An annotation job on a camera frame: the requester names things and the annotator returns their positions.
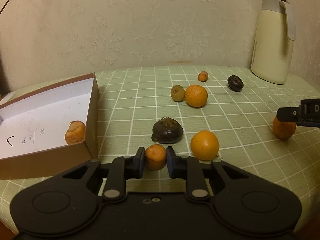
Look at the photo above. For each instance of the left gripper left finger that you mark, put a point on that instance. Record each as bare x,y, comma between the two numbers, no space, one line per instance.
119,172

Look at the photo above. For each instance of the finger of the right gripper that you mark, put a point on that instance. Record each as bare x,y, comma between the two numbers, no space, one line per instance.
288,114

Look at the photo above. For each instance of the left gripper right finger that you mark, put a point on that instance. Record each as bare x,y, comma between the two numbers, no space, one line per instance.
190,170

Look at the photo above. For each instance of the small wrinkled orange fruit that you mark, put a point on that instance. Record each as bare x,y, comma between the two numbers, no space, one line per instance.
156,157

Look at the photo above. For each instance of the tangerine at right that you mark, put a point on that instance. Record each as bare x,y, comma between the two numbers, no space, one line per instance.
283,130

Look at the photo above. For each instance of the smooth orange near gripper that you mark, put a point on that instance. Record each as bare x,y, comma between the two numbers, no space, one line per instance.
205,145

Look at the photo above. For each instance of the dark brown mangosteen near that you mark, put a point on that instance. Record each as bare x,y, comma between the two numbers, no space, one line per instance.
167,131

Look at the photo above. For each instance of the cream thermos jug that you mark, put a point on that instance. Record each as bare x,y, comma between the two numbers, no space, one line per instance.
274,38

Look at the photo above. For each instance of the wrinkled orange in box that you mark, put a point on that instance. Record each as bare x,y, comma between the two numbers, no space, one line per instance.
75,133

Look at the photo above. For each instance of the dark passion fruit far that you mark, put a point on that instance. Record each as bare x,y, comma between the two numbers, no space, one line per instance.
235,83

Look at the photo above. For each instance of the large tangerine centre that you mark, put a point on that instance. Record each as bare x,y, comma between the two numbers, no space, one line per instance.
196,96

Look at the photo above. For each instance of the small brown-green kiwi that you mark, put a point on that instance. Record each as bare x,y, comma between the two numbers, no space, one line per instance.
177,93

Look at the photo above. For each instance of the shallow white cardboard box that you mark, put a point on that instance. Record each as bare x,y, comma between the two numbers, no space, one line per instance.
33,128

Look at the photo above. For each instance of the small kumquat far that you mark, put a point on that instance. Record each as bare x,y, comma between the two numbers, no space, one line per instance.
203,76

